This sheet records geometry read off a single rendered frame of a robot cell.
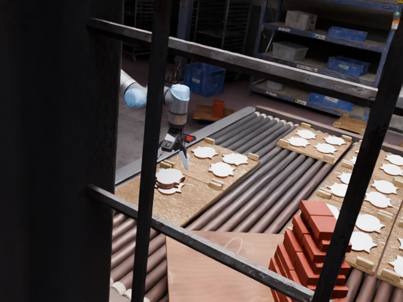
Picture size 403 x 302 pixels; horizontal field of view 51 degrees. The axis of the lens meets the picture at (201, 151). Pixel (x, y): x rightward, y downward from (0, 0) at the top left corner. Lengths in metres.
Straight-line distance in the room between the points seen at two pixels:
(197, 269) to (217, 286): 0.08
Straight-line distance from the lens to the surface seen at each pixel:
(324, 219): 1.11
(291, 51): 6.43
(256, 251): 1.40
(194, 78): 6.35
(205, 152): 2.20
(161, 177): 1.84
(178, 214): 1.69
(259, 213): 1.83
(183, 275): 1.26
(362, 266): 1.67
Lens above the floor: 1.87
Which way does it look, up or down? 25 degrees down
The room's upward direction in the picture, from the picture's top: 8 degrees clockwise
